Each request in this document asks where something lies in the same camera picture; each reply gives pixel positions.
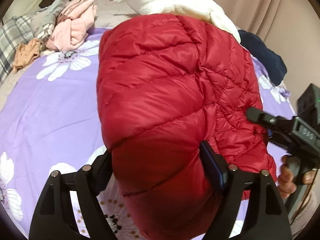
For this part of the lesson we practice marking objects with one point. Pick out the red puffer jacket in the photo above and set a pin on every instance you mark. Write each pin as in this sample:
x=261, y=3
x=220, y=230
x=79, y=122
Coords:
x=165, y=84

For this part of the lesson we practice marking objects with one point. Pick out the pink garment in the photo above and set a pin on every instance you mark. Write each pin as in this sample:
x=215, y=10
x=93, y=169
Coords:
x=72, y=25

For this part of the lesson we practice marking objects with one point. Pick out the white fleece garment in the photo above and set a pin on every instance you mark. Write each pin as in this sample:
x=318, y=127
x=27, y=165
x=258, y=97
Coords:
x=205, y=10

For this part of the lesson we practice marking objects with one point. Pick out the right hand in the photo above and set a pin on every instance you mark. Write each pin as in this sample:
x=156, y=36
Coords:
x=286, y=186

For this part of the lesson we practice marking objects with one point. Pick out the purple floral bed sheet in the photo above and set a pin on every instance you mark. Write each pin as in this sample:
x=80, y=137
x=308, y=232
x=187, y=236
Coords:
x=49, y=122

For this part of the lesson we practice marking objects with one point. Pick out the grey plaid pillow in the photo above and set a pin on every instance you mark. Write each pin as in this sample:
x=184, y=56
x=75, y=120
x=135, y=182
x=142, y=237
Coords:
x=17, y=30

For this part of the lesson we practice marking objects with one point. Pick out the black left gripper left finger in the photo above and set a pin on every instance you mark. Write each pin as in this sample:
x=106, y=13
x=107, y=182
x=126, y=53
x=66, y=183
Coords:
x=68, y=207

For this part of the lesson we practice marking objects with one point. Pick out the tan small garment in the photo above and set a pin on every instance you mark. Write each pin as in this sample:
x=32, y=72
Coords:
x=26, y=54

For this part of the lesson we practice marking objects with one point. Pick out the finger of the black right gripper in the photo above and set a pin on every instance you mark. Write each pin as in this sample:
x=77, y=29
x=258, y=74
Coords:
x=280, y=139
x=268, y=121

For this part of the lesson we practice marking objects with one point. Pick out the navy blue garment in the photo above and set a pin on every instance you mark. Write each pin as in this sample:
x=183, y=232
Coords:
x=273, y=63

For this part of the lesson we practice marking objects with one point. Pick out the grey garment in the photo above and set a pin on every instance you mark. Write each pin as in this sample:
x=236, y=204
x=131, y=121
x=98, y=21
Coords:
x=43, y=21

